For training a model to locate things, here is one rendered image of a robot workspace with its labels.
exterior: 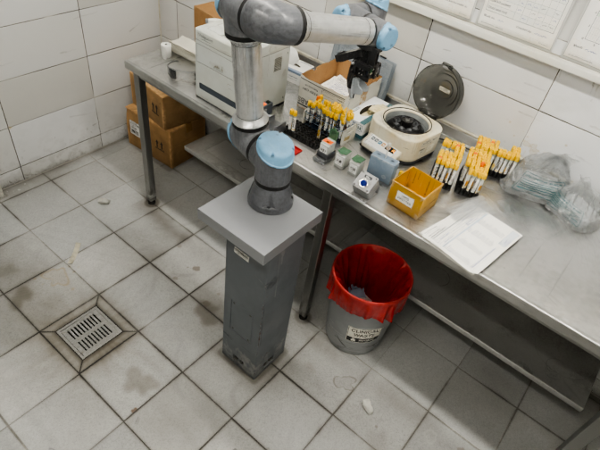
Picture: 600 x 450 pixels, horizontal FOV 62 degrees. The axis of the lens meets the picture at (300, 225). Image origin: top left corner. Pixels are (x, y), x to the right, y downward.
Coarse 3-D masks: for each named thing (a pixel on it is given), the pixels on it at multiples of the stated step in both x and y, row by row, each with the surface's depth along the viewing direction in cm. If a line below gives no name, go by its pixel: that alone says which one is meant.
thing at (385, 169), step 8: (376, 152) 183; (376, 160) 182; (384, 160) 180; (392, 160) 180; (368, 168) 186; (376, 168) 183; (384, 168) 181; (392, 168) 179; (376, 176) 185; (384, 176) 183; (392, 176) 182; (384, 184) 184
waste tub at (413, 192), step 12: (396, 180) 174; (408, 180) 184; (420, 180) 180; (432, 180) 176; (396, 192) 173; (408, 192) 170; (420, 192) 182; (432, 192) 169; (396, 204) 176; (408, 204) 172; (420, 204) 168; (432, 204) 178; (420, 216) 174
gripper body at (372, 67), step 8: (368, 48) 163; (376, 48) 166; (368, 56) 167; (376, 56) 164; (352, 64) 169; (360, 64) 168; (368, 64) 167; (376, 64) 167; (360, 72) 170; (368, 72) 169; (376, 72) 171
